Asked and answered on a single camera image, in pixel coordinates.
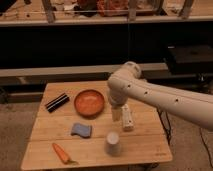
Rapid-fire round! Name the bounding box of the orange pepper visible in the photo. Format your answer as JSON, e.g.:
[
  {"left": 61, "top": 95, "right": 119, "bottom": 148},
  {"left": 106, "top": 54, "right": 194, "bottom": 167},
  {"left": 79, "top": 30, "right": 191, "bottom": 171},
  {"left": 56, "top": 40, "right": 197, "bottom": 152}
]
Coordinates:
[{"left": 52, "top": 143, "right": 74, "bottom": 164}]

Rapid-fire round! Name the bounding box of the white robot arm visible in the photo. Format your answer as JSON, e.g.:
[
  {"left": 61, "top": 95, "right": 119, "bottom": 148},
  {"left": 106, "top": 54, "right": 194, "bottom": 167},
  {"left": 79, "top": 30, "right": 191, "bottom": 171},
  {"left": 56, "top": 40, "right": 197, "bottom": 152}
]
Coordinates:
[{"left": 107, "top": 61, "right": 213, "bottom": 131}]

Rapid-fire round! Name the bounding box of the orange ceramic bowl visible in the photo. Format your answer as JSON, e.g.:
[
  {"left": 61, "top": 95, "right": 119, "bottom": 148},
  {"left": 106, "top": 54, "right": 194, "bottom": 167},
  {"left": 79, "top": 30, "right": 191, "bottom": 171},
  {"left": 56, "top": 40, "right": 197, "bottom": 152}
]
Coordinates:
[{"left": 74, "top": 89, "right": 105, "bottom": 117}]

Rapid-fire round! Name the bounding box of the white tube bottle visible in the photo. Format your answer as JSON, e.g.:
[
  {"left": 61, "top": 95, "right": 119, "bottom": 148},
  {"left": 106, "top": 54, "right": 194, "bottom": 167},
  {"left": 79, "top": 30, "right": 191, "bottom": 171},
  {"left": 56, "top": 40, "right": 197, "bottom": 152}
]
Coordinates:
[{"left": 122, "top": 104, "right": 134, "bottom": 131}]

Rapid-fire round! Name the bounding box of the white paper cup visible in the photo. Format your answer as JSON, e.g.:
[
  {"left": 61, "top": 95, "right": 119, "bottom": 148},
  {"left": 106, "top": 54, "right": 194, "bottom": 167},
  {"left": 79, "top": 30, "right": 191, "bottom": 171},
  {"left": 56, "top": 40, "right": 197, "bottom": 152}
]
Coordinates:
[{"left": 105, "top": 132, "right": 121, "bottom": 156}]

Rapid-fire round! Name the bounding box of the blue sponge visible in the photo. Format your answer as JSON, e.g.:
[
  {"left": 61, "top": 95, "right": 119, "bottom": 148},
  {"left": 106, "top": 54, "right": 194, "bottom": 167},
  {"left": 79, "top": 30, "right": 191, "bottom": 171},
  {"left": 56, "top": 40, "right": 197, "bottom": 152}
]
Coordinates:
[{"left": 71, "top": 123, "right": 92, "bottom": 138}]

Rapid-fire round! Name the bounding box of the wooden table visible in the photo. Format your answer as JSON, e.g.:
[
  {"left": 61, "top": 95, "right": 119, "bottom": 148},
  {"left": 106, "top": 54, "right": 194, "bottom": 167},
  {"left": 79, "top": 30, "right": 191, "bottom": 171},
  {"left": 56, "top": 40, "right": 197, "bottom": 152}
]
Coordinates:
[{"left": 21, "top": 81, "right": 172, "bottom": 171}]

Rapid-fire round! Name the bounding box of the black striped box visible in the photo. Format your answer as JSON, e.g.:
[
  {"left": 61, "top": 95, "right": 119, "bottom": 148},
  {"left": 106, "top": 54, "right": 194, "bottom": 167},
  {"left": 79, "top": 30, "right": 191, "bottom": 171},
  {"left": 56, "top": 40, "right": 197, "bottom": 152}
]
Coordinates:
[{"left": 45, "top": 93, "right": 69, "bottom": 113}]

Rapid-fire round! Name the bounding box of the black box on right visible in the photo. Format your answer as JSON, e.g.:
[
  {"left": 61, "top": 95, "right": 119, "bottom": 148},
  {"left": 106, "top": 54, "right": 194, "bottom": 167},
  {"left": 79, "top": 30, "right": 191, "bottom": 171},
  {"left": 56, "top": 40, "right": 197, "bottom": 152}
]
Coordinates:
[{"left": 165, "top": 45, "right": 213, "bottom": 74}]

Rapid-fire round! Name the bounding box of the long shelf rail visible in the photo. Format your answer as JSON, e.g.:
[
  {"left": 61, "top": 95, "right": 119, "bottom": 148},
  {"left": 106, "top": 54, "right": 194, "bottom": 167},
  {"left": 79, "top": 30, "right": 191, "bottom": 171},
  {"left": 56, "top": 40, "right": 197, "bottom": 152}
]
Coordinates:
[{"left": 0, "top": 62, "right": 170, "bottom": 79}]

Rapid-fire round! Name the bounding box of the black cable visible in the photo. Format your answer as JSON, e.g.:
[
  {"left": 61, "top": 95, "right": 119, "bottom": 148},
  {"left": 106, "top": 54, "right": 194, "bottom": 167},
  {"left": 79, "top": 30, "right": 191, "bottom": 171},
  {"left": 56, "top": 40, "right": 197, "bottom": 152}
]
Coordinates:
[{"left": 198, "top": 126, "right": 213, "bottom": 168}]

